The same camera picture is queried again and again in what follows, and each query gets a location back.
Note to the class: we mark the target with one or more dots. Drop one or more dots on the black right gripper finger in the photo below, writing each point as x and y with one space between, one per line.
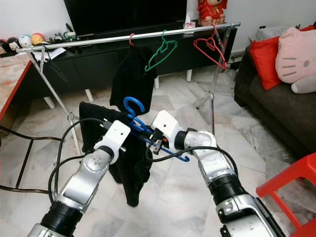
149 134

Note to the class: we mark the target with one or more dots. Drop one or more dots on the blue plastic hanger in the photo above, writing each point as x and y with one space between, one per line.
133 98

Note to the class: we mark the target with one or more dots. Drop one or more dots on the black garment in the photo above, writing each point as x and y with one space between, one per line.
131 79
133 182

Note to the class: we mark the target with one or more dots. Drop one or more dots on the green plastic hanger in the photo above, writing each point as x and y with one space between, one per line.
164 41

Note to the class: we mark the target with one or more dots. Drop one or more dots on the pink plastic hanger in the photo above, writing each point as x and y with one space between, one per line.
131 40

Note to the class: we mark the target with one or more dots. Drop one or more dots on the red plastic hanger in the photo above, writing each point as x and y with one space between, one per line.
224 65

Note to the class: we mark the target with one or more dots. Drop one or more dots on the black TV cabinet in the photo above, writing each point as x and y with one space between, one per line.
89 66

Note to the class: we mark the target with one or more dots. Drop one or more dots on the silver clothes rack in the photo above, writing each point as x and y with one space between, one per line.
94 41

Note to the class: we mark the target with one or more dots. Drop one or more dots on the dark grey sofa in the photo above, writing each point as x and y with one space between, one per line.
276 116

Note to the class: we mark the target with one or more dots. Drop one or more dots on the white pink tissue box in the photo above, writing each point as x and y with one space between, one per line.
189 22

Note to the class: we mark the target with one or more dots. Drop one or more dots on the black flat television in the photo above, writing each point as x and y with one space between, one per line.
126 16

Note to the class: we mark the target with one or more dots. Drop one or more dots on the white paper sheet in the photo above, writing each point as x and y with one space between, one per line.
52 52

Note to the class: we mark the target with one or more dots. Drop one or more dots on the black green electronics kit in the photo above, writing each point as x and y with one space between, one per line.
64 37

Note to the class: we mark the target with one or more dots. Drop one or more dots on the red cushion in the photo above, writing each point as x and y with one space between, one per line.
266 61

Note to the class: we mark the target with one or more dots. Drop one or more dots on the red laughing Buddha statue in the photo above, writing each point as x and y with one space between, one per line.
211 12

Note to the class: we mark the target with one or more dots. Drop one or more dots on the red plastic stool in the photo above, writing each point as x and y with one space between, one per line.
294 175

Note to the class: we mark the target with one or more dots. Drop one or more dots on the marble table with red edge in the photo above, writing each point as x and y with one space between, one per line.
15 79

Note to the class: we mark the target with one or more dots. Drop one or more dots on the yellow round plush toy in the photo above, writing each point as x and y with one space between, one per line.
37 39

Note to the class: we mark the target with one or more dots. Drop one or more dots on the grey blanket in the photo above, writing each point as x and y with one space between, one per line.
269 33

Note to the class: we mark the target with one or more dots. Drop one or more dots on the white round plush toy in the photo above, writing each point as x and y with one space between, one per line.
24 41

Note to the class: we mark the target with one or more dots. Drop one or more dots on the pink cat face pillow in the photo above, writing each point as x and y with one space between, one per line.
296 54

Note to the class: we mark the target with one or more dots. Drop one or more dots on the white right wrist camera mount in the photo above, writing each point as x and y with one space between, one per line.
168 124

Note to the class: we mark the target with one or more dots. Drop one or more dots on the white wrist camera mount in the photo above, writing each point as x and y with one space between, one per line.
168 124
112 140

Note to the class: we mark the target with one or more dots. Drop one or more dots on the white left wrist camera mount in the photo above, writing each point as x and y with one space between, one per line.
112 140

